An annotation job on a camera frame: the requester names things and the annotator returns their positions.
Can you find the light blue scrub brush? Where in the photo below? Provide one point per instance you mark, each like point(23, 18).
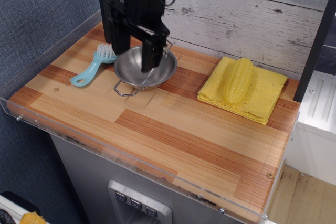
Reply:
point(103, 55)

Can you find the white toy sink counter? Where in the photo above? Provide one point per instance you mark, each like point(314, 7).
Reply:
point(311, 148)

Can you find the clear acrylic table guard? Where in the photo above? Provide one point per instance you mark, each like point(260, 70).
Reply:
point(217, 157)

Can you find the yellow folded cloth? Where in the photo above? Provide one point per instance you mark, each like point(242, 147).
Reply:
point(260, 99)

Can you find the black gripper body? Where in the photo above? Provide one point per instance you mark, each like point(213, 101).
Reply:
point(144, 18)

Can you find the grey toy fridge cabinet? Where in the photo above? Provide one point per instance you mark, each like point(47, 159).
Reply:
point(90, 173)

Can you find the silver dispenser button panel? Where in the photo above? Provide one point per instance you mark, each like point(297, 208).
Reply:
point(132, 206)

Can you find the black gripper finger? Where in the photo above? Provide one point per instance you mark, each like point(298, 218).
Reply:
point(152, 52)
point(120, 34)

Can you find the yellow plastic corn cob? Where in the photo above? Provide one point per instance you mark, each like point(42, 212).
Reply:
point(238, 81)

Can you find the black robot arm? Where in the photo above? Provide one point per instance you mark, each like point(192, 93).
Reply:
point(142, 20)

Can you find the metal bowl with wire handles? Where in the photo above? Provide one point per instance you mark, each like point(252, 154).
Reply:
point(127, 68)

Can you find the yellow black object bottom left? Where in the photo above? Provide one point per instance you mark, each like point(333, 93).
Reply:
point(32, 218)

